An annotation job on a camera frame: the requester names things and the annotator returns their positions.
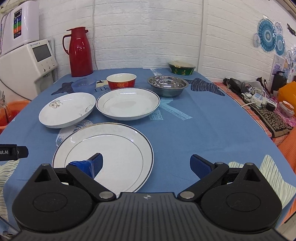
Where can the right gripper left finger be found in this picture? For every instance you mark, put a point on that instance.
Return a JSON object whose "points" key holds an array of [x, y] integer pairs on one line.
{"points": [[84, 173]]}

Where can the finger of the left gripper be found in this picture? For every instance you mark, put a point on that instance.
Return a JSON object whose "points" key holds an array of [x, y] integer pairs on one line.
{"points": [[12, 152]]}

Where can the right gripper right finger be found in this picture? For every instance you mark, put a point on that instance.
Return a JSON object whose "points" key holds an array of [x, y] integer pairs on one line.
{"points": [[210, 174]]}

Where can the large white plate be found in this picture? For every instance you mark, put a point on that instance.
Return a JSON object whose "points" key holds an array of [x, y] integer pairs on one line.
{"points": [[128, 157]]}

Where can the white floral deep plate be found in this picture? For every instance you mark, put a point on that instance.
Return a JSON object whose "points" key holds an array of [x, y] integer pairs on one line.
{"points": [[67, 110]]}

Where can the white rimmed deep plate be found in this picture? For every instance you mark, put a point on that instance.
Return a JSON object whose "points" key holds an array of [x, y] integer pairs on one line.
{"points": [[128, 104]]}

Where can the blue plastic bowl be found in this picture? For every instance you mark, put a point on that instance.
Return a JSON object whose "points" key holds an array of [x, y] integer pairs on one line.
{"points": [[85, 84]]}

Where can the stainless steel bowl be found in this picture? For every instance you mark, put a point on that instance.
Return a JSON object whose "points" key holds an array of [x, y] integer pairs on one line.
{"points": [[167, 86]]}

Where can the red white bowl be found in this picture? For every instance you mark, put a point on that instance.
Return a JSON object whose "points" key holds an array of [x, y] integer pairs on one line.
{"points": [[121, 80]]}

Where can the orange plastic basin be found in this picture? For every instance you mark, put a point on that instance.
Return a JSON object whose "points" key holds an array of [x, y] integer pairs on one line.
{"points": [[13, 109]]}

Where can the blue printed tablecloth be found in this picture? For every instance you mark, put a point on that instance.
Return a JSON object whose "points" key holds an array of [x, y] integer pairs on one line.
{"points": [[197, 122]]}

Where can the white water dispenser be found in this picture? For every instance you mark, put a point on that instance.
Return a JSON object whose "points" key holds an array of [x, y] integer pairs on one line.
{"points": [[29, 70]]}

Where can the orange cloth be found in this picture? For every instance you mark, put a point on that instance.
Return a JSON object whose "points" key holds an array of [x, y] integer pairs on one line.
{"points": [[288, 149]]}

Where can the black patterned cloth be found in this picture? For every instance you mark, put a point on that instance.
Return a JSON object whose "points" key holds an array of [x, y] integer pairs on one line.
{"points": [[272, 121]]}

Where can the white power strip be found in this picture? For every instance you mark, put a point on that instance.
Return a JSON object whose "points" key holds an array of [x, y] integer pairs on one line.
{"points": [[256, 99]]}

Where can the green gold bowl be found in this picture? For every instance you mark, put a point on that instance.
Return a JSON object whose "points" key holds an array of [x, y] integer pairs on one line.
{"points": [[181, 68]]}

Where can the red thermos jug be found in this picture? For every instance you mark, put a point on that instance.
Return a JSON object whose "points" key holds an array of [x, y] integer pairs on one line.
{"points": [[79, 52]]}

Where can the orange plastic bag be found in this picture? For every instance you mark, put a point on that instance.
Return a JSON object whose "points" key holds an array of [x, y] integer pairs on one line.
{"points": [[288, 93]]}

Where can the white water purifier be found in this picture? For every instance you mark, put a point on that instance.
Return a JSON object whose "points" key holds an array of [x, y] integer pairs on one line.
{"points": [[20, 27]]}

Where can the blue paper fan decoration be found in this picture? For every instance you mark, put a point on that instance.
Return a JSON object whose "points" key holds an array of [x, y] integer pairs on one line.
{"points": [[267, 34]]}

